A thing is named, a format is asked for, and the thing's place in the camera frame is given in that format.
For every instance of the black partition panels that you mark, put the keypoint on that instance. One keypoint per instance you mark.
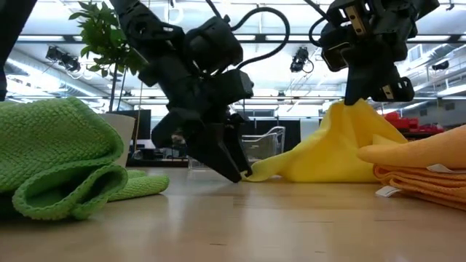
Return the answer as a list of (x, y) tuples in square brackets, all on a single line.
[(293, 138)]

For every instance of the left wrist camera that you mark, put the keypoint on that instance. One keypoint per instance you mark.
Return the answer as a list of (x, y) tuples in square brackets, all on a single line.
[(234, 87)]

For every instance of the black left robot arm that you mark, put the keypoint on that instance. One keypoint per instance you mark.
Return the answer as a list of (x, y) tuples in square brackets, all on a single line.
[(153, 32)]

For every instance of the green microfiber towel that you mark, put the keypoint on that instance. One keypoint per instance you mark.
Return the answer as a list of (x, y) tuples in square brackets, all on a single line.
[(54, 145)]

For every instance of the yellow microfiber towel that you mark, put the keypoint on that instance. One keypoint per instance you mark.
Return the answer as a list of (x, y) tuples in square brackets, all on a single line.
[(327, 153)]

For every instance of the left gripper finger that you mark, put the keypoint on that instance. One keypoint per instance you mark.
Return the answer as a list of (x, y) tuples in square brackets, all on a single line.
[(238, 145), (215, 149)]

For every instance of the black monitor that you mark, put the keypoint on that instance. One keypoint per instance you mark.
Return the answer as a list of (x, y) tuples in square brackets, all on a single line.
[(143, 123)]

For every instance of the shelf with red bins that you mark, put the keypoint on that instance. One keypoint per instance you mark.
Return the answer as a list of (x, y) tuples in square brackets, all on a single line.
[(400, 123)]

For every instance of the black metal table frame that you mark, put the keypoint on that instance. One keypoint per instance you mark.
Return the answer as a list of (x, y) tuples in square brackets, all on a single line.
[(14, 22)]

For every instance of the clear plastic bin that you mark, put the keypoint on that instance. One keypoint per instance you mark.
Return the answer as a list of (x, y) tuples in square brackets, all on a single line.
[(269, 143)]

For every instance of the orange microfiber towel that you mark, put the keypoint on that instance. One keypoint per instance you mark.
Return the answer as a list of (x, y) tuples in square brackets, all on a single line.
[(418, 153), (418, 178), (448, 198)]

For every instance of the green plant in white pot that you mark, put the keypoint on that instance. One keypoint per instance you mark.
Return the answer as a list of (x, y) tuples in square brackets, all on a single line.
[(123, 131)]

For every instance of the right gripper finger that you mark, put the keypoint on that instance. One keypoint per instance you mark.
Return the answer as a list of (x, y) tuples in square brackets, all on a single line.
[(364, 76)]

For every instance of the person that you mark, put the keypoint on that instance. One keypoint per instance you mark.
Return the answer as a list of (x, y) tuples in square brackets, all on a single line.
[(177, 140)]

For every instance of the black ceiling light cluster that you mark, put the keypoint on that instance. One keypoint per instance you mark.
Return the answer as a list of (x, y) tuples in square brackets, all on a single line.
[(63, 58)]

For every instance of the small black ceiling spotlight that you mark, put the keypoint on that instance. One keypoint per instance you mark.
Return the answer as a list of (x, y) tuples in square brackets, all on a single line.
[(440, 65)]

